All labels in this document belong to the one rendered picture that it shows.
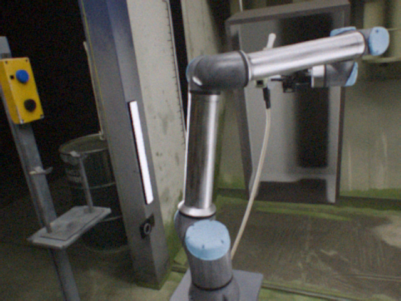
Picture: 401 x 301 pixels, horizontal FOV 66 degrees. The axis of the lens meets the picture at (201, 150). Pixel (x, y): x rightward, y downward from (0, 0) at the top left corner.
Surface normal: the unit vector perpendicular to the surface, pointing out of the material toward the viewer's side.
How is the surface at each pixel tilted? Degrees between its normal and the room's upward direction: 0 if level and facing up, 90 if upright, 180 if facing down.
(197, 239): 5
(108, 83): 90
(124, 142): 90
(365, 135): 57
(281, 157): 102
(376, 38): 90
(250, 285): 0
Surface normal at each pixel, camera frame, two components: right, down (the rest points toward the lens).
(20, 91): 0.93, 0.02
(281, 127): -0.29, 0.51
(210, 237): -0.08, -0.92
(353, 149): -0.36, -0.25
